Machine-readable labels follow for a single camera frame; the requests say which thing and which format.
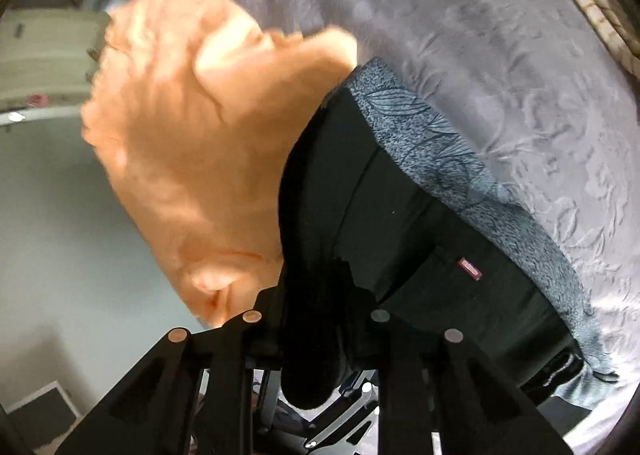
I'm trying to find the black pants with patterned trim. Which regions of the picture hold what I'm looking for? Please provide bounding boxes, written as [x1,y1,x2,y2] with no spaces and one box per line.
[279,59,617,409]

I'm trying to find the orange fleece blanket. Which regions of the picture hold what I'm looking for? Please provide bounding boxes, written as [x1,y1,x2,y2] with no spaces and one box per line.
[81,0,358,327]

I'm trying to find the lavender embossed bedspread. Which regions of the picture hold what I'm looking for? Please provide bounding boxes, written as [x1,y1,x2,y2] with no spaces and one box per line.
[134,0,640,455]

